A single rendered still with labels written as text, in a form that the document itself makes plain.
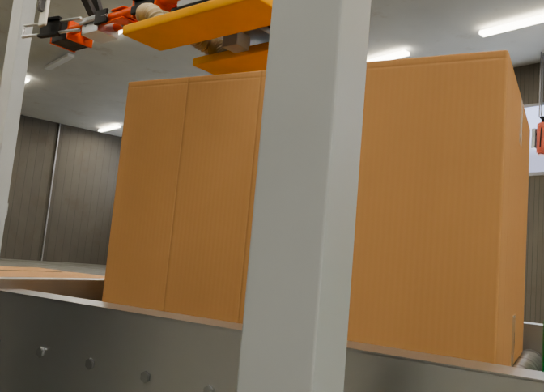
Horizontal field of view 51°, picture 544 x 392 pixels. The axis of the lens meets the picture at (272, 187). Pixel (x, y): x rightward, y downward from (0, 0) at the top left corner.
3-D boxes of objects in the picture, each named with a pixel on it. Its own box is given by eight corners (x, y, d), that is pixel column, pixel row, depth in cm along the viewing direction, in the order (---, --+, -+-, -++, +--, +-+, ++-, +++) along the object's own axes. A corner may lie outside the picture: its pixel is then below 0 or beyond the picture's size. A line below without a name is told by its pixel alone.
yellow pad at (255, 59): (349, 57, 112) (350, 33, 113) (321, 40, 104) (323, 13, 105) (222, 79, 133) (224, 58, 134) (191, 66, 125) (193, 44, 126)
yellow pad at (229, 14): (292, 21, 97) (295, -7, 98) (256, -3, 89) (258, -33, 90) (160, 52, 118) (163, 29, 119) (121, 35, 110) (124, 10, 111)
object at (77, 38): (91, 48, 150) (94, 29, 151) (67, 38, 145) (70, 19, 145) (74, 53, 155) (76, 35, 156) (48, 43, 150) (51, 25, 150)
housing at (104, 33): (119, 40, 142) (121, 22, 142) (95, 29, 136) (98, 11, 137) (102, 44, 146) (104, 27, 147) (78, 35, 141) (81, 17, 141)
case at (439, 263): (522, 353, 99) (530, 128, 104) (495, 391, 64) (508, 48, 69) (229, 310, 127) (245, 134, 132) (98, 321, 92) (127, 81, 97)
